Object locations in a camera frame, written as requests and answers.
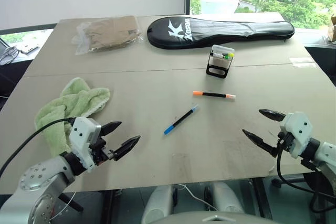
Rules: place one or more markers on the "white flat device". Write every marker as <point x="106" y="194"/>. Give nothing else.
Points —
<point x="29" y="49"/>

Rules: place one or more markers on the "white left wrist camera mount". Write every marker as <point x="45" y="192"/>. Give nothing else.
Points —
<point x="82" y="136"/>

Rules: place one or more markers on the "clear tape strip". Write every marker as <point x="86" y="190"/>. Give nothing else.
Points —
<point x="302" y="62"/>

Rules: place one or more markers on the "black table leg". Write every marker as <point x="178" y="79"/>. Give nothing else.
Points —
<point x="107" y="207"/>
<point x="262" y="197"/>

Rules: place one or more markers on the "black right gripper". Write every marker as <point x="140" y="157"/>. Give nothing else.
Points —
<point x="284" y="142"/>

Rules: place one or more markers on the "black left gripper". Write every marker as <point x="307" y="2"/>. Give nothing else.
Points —
<point x="101" y="150"/>

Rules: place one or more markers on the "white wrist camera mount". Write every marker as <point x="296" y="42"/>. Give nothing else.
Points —
<point x="82" y="136"/>
<point x="298" y="129"/>

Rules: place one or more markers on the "clear pen box black stand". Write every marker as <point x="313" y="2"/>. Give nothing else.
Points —
<point x="219" y="62"/>

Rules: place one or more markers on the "black pen orange caps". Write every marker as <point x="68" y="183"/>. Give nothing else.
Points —
<point x="214" y="95"/>

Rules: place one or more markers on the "green terry towel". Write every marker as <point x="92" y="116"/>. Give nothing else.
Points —
<point x="78" y="98"/>

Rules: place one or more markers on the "silver rounded robot leg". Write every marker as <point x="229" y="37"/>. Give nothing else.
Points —
<point x="227" y="197"/>
<point x="157" y="203"/>

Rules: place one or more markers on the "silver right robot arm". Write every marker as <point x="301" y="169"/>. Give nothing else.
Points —
<point x="324" y="155"/>

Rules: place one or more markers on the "black pen blue caps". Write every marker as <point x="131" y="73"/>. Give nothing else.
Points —
<point x="181" y="119"/>

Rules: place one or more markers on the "clear bag with brown cardboard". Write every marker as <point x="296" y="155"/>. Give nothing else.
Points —
<point x="110" y="33"/>

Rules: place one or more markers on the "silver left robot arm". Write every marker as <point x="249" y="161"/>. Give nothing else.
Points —
<point x="39" y="182"/>

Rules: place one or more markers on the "black racket cover white logo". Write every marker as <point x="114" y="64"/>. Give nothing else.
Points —
<point x="223" y="31"/>

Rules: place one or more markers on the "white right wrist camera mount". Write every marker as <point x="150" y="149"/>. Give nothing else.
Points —
<point x="298" y="129"/>

